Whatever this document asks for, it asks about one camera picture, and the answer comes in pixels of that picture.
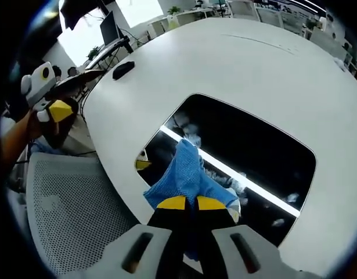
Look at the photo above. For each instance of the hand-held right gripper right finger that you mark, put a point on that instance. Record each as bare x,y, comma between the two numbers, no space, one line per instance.
242,250

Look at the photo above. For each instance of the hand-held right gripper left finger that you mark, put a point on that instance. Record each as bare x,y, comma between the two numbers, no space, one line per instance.
137,250

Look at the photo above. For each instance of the black computer mouse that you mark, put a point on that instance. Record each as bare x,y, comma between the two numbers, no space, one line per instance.
123,69

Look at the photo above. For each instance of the grey mesh office chair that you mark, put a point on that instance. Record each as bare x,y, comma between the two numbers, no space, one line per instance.
73,209

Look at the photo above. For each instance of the blue cleaning cloth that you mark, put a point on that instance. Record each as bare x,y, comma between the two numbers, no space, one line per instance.
185,171

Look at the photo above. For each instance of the white side desk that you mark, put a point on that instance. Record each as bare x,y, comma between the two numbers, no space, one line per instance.
104,55

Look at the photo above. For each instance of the computer monitor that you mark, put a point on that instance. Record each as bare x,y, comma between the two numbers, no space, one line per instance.
109,27

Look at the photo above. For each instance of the green potted plant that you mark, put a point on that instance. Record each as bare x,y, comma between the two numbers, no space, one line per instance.
173,10
311,24
93,53

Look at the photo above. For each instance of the black rectangular mirror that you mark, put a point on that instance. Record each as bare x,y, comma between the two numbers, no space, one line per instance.
253,139

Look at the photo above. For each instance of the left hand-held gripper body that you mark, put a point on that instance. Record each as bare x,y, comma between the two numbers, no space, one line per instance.
39,84

